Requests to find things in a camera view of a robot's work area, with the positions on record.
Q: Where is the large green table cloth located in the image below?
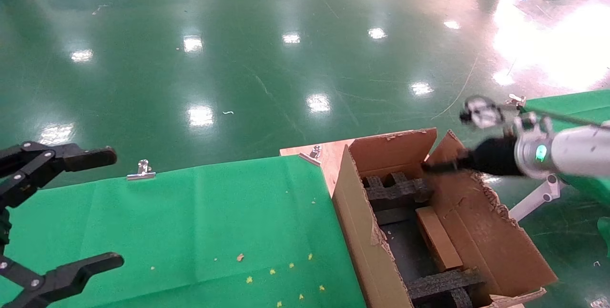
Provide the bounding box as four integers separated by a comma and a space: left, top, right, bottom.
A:
0, 155, 367, 308

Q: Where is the small brown cardboard box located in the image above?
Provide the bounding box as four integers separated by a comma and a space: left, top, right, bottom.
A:
416, 205, 464, 273

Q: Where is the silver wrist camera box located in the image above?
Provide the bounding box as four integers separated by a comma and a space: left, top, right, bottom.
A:
460, 96, 506, 130

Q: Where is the white table strut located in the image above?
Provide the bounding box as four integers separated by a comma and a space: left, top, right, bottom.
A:
508, 175, 563, 223

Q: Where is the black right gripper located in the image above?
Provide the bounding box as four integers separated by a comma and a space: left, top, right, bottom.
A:
421, 136, 522, 177

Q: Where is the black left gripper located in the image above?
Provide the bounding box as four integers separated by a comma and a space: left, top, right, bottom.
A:
0, 142, 125, 308

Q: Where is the green covered table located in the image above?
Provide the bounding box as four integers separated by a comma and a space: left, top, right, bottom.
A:
522, 90, 610, 257

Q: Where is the silver camera mounting bracket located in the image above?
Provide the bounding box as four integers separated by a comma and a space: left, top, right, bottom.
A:
503, 110, 556, 141

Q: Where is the large open cardboard carton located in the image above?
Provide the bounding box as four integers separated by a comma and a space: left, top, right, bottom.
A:
332, 128, 558, 308

